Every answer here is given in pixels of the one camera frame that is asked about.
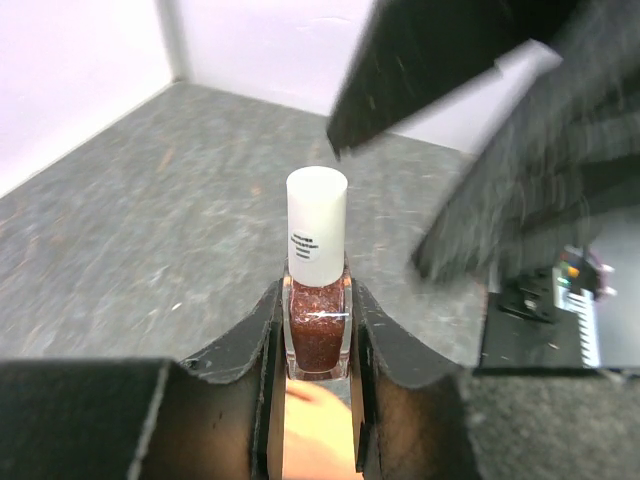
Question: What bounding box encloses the white nail polish cap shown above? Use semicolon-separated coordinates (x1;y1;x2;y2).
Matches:
286;166;348;287

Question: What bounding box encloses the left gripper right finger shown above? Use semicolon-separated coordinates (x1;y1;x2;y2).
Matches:
351;282;639;479

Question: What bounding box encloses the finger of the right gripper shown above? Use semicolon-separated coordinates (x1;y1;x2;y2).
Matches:
412;1;639;282
326;0;579;156

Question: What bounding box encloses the mannequin hand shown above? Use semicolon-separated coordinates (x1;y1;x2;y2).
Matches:
283;380;363;480

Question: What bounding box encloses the aluminium cable rail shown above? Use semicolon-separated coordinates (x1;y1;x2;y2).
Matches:
552;267;601;368

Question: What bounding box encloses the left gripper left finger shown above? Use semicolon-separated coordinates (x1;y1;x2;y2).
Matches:
1;282;284;479

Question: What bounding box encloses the glitter nail polish bottle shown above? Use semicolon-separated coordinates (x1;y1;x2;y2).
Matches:
282;166;354;384

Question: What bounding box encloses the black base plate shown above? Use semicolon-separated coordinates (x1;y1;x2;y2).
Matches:
479;268;586;368

